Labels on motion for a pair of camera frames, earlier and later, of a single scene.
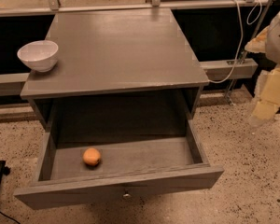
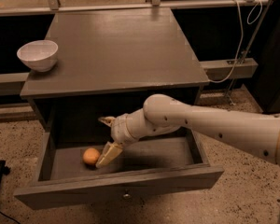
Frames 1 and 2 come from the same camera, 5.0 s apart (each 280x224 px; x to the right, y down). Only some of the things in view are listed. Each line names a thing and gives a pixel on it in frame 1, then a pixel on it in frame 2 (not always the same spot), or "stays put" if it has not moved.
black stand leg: [1, 171] stays put
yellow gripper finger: [274, 91] to [107, 119]
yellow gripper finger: [258, 45] to [110, 151]
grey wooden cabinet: [118, 70] stays put
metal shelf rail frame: [52, 4] stays put
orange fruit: [91, 157] stays put
